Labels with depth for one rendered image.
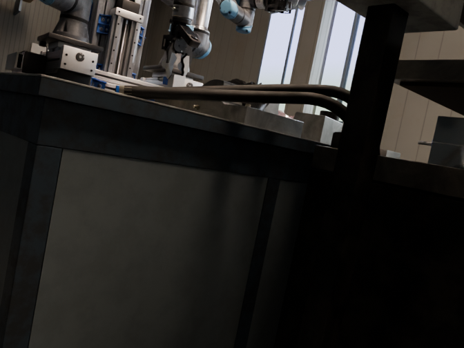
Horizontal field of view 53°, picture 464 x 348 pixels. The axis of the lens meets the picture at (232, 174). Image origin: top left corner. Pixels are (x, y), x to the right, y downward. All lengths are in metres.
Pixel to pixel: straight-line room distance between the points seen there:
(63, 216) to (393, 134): 3.63
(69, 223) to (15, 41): 7.70
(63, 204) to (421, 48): 3.77
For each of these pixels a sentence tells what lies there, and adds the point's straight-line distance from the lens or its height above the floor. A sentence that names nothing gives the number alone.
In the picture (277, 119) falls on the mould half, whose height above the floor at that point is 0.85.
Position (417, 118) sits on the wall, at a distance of 4.22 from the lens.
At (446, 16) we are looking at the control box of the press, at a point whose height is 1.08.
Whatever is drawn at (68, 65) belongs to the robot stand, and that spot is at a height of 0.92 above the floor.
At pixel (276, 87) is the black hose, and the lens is 1.22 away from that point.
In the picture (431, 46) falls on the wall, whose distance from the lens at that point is 4.35.
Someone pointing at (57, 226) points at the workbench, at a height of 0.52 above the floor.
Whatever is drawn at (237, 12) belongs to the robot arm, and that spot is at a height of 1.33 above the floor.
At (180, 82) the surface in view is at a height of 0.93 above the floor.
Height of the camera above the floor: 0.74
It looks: 3 degrees down
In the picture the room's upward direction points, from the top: 11 degrees clockwise
